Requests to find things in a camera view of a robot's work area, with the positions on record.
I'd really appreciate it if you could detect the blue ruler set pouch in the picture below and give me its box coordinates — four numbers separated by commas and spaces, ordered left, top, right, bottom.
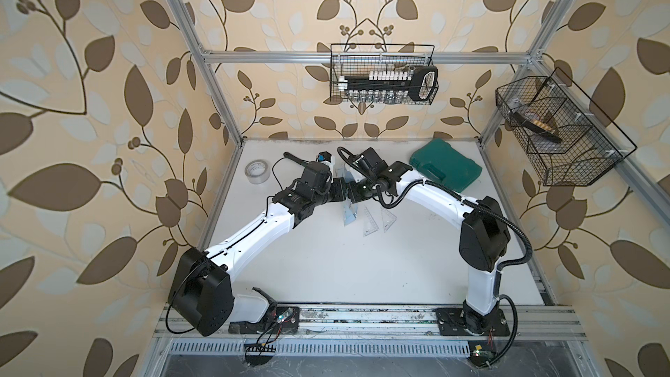
335, 165, 358, 227

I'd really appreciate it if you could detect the clear triangle ruler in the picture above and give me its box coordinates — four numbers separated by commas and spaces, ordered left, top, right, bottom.
363, 206, 379, 237
381, 208, 397, 233

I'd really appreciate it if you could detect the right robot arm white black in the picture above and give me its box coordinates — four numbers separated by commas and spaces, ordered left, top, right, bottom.
337, 147, 533, 335

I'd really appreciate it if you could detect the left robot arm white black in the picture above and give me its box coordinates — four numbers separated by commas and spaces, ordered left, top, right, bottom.
167, 152, 345, 337

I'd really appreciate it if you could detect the clear tape roll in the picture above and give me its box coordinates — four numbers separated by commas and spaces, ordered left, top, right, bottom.
244, 160, 270, 185

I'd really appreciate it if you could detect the green plastic tool case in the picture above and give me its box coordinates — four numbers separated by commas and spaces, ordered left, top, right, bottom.
409, 139, 483, 193

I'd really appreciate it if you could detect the black socket bit holder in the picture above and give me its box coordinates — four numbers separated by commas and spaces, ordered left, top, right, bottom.
335, 66, 439, 105

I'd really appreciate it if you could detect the dark object in right basket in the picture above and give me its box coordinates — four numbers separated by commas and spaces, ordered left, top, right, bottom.
512, 112, 563, 144

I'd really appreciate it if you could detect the back wire basket black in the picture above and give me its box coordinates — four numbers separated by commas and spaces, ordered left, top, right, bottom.
329, 43, 439, 106

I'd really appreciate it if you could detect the wire basket black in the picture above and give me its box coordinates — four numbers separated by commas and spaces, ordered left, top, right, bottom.
496, 67, 638, 187
329, 43, 439, 106

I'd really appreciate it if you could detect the aluminium frame back bar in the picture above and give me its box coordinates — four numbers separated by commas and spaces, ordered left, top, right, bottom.
201, 50, 532, 66

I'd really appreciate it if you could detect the right wire basket black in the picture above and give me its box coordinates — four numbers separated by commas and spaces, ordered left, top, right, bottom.
496, 67, 638, 187

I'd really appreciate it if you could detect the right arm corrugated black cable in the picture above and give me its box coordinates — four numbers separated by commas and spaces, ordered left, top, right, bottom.
336, 146, 534, 368

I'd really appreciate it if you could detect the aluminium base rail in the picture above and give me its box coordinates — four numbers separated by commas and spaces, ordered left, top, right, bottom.
149, 304, 589, 361

